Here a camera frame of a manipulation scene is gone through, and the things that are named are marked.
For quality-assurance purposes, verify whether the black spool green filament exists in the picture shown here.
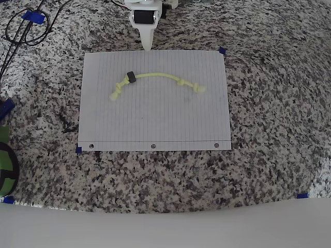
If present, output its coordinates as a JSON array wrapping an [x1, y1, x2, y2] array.
[[0, 141, 20, 196]]

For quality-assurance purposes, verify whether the large blue tape strip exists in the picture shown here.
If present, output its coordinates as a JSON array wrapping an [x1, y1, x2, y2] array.
[[22, 10, 47, 25]]

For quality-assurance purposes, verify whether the black straight cable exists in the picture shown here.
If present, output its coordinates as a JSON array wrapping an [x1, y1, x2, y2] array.
[[0, 0, 47, 78]]

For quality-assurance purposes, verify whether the yellow knotted rope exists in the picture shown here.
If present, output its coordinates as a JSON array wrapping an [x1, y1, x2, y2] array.
[[109, 72, 207, 102]]

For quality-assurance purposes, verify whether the lined paper sheet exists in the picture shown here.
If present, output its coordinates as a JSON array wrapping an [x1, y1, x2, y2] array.
[[78, 50, 232, 152]]

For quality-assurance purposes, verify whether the black looped cable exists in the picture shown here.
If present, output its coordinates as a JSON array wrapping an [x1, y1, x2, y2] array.
[[5, 0, 73, 47]]

